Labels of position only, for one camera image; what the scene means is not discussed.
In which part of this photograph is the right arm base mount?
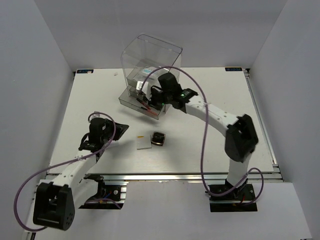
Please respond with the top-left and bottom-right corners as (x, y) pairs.
(205, 184), (258, 213)

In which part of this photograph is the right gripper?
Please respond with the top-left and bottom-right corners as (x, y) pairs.
(143, 87), (172, 111)

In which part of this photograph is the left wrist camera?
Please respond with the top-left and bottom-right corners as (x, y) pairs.
(88, 111), (101, 122)

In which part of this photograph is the purple cable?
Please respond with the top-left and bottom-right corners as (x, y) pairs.
(141, 66), (264, 206)
(13, 112), (125, 232)

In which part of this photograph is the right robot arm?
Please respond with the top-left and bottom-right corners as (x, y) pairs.
(142, 72), (259, 200)

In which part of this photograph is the blue label right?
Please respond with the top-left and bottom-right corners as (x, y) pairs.
(225, 67), (243, 72)

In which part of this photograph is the clear acrylic drawer organizer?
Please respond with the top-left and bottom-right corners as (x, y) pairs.
(118, 33), (183, 120)

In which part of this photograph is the blue label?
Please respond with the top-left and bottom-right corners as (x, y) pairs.
(76, 69), (94, 74)
(225, 67), (243, 72)

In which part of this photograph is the blue label left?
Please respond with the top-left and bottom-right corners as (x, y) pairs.
(76, 69), (94, 74)

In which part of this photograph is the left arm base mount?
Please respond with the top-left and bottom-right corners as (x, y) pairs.
(79, 174), (123, 210)

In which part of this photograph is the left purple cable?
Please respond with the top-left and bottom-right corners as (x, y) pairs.
(13, 112), (125, 232)

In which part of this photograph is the aluminium front rail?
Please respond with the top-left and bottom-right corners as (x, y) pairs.
(103, 172), (283, 181)

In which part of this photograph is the white cotton pad pack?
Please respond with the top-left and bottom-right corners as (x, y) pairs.
(132, 74), (146, 84)
(140, 66), (157, 76)

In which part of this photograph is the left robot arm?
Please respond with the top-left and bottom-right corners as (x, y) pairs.
(32, 117), (129, 231)

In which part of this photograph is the white square compact box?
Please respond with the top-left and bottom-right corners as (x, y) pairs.
(136, 135), (152, 150)

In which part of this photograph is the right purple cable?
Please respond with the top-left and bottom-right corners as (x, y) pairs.
(141, 66), (264, 206)

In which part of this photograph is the black gold compact case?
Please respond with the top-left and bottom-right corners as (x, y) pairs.
(150, 131), (166, 146)

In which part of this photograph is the dark red lip gloss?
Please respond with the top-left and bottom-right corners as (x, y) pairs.
(140, 102), (152, 112)

